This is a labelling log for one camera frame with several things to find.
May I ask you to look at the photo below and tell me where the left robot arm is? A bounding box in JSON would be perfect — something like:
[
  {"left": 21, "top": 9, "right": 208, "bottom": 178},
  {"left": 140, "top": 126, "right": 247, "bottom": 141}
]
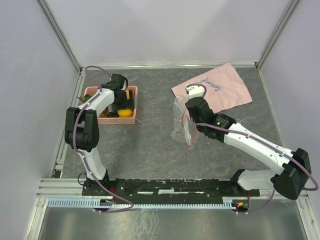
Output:
[{"left": 64, "top": 74, "right": 135, "bottom": 195}]

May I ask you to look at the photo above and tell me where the brown longan bunch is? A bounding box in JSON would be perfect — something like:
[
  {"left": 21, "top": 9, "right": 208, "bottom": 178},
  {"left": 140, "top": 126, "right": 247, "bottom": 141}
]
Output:
[{"left": 76, "top": 94, "right": 109, "bottom": 118}]

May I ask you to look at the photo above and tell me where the black grape bunch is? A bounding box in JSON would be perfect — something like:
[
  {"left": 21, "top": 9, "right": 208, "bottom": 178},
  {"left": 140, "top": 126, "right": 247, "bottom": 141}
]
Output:
[{"left": 105, "top": 111, "right": 119, "bottom": 118}]

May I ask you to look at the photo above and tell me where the clear zip top bag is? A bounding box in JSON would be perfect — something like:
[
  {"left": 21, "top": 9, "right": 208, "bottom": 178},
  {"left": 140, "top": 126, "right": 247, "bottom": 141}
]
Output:
[{"left": 170, "top": 95, "right": 199, "bottom": 151}]

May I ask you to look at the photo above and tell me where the pink plastic basket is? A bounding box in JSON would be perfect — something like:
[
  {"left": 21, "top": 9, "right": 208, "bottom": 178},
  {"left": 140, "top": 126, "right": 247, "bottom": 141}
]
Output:
[{"left": 98, "top": 85, "right": 138, "bottom": 125}]

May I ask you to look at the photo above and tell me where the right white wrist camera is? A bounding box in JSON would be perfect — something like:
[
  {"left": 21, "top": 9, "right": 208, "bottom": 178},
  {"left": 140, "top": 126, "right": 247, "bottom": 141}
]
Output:
[{"left": 185, "top": 83, "right": 207, "bottom": 100}]

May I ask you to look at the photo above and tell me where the light blue cable duct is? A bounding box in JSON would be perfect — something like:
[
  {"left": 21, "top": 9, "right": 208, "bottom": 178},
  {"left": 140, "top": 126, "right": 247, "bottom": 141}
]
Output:
[{"left": 47, "top": 197, "right": 244, "bottom": 210}]

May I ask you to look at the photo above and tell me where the pink cloth with lettering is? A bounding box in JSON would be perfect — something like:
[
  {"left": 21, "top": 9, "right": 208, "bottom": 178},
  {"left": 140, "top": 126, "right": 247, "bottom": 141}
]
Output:
[{"left": 171, "top": 63, "right": 253, "bottom": 113}]

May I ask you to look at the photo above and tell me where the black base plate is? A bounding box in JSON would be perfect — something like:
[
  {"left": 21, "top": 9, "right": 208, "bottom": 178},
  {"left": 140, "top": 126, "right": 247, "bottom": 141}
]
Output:
[{"left": 82, "top": 178, "right": 260, "bottom": 205}]

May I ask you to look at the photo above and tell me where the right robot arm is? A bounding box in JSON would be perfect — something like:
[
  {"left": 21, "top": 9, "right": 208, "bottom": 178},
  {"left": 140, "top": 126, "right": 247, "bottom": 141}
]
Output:
[{"left": 185, "top": 96, "right": 312, "bottom": 200}]

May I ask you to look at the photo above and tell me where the yellow orange fruit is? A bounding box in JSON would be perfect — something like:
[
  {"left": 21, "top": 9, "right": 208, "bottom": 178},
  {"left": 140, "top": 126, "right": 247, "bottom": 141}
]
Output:
[{"left": 117, "top": 108, "right": 134, "bottom": 118}]

